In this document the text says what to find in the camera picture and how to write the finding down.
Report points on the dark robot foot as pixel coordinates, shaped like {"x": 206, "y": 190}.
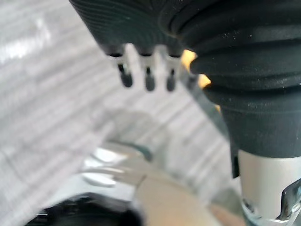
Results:
{"x": 89, "y": 212}

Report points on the left robot hand black cloth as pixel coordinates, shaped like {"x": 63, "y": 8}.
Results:
{"x": 235, "y": 70}

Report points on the yellow shelf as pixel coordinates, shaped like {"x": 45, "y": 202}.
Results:
{"x": 188, "y": 57}

